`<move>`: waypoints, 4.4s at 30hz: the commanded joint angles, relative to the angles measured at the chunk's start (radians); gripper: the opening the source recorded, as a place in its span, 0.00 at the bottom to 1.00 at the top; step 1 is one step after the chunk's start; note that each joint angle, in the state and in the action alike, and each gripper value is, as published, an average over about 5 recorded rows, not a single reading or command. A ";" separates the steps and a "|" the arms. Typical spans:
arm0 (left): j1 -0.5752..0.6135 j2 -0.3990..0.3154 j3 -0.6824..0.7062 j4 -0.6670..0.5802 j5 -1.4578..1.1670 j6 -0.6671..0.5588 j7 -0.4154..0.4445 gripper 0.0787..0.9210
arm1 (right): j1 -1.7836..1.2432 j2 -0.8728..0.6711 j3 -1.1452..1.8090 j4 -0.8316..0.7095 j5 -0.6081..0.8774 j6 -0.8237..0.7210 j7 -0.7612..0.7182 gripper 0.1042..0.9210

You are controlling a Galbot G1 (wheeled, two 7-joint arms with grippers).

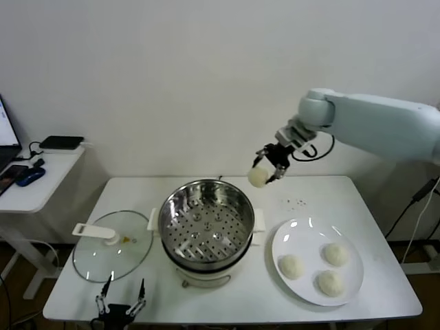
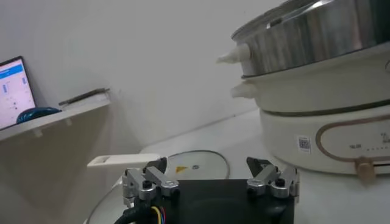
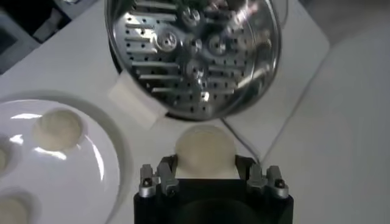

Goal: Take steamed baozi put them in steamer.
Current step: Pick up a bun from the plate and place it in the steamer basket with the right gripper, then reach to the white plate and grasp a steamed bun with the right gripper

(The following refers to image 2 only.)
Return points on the stainless steel steamer basket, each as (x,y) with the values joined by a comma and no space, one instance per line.
(304,39)

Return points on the blue computer mouse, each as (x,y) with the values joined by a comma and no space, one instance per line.
(36,113)

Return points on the white side table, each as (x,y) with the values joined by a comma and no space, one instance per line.
(30,127)

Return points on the black laptop with lit screen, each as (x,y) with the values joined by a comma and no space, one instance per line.
(13,91)

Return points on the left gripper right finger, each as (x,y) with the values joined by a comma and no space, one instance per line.
(263,182)

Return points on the white flat box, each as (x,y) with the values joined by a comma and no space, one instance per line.
(88,101)

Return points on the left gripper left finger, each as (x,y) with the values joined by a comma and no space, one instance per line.
(152,182)

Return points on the black flat device box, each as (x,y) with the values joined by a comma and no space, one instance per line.
(85,95)

